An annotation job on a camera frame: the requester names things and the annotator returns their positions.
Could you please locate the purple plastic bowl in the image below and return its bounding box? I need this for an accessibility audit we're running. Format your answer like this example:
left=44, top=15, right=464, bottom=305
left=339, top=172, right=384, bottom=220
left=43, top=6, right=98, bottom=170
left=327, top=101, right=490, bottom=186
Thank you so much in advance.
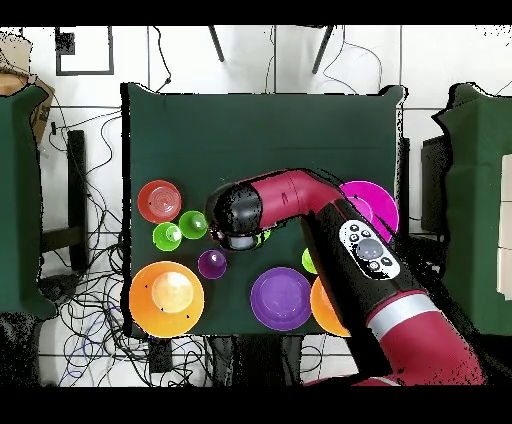
left=250, top=266, right=313, bottom=332

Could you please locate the large orange plastic bowl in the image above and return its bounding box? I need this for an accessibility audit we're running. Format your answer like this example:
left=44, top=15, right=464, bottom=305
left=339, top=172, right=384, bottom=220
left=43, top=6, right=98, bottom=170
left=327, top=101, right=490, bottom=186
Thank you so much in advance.
left=309, top=274, right=352, bottom=338
left=128, top=260, right=206, bottom=340

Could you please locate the green plastic cup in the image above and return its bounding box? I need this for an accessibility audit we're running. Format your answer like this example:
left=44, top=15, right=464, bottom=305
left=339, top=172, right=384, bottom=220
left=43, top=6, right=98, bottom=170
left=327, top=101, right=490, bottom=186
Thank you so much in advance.
left=301, top=247, right=319, bottom=276
left=178, top=210, right=210, bottom=241
left=152, top=221, right=184, bottom=253

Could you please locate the purple plastic cup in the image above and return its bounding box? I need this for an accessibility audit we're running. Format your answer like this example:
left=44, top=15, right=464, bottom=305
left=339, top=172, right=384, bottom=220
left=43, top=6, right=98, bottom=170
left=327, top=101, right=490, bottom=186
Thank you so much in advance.
left=197, top=249, right=228, bottom=280

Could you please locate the small red plastic bowl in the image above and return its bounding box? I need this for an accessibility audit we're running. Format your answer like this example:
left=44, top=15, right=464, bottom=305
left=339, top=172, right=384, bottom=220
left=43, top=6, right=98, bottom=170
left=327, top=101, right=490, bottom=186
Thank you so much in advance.
left=137, top=179, right=183, bottom=225

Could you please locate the dark green table cloth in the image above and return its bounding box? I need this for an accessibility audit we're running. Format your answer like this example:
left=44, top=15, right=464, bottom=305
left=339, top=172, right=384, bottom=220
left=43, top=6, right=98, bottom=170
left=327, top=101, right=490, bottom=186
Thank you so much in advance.
left=120, top=82, right=409, bottom=337

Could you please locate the black floor power box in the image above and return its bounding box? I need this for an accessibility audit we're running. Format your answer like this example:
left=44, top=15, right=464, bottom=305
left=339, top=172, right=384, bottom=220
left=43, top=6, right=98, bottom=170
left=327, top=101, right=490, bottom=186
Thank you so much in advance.
left=148, top=337, right=174, bottom=373

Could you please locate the black stand bar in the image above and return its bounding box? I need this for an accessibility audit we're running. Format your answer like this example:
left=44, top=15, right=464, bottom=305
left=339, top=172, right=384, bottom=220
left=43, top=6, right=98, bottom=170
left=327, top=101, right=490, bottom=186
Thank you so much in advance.
left=39, top=129, right=90, bottom=273
left=396, top=137, right=411, bottom=225

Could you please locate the large pink plastic bowl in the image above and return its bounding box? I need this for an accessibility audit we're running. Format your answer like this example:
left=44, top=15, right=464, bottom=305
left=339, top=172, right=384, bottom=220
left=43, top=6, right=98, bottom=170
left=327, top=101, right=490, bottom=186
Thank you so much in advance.
left=338, top=180, right=400, bottom=244

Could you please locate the black tripod leg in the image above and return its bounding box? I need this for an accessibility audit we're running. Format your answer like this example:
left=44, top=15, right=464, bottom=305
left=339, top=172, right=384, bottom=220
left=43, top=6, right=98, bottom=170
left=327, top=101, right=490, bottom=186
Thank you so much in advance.
left=207, top=25, right=226, bottom=64
left=311, top=25, right=338, bottom=76

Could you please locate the green side table cloth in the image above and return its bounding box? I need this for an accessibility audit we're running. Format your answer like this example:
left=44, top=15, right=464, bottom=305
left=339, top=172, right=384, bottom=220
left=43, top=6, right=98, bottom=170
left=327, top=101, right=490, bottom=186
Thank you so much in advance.
left=0, top=85, right=59, bottom=321
left=430, top=82, right=512, bottom=345

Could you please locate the brown cardboard box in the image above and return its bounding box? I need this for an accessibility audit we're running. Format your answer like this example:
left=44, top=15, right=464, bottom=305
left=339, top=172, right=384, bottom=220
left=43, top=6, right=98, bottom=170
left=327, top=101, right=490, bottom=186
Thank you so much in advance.
left=0, top=31, right=56, bottom=145

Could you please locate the black equipment box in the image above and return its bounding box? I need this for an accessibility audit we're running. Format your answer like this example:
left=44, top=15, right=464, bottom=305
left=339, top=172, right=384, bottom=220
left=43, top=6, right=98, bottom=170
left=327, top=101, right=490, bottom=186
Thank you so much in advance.
left=419, top=134, right=450, bottom=234

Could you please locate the tangle of floor cables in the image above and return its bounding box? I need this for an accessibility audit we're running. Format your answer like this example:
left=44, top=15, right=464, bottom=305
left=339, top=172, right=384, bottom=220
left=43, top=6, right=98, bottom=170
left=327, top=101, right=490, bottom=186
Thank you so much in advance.
left=37, top=107, right=137, bottom=387

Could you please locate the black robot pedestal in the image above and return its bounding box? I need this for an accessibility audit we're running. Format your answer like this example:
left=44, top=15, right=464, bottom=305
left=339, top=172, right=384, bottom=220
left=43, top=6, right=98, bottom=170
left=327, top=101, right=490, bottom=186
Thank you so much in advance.
left=207, top=334, right=305, bottom=387

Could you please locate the thin black cable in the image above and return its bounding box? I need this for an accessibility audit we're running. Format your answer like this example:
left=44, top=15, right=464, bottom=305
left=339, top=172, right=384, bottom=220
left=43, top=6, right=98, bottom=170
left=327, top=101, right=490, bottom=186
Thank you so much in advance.
left=321, top=25, right=384, bottom=96
left=150, top=25, right=173, bottom=94

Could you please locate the black square floor frame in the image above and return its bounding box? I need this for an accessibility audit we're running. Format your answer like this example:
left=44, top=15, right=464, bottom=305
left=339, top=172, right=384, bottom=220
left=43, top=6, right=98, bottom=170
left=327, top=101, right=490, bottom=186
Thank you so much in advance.
left=54, top=25, right=115, bottom=77

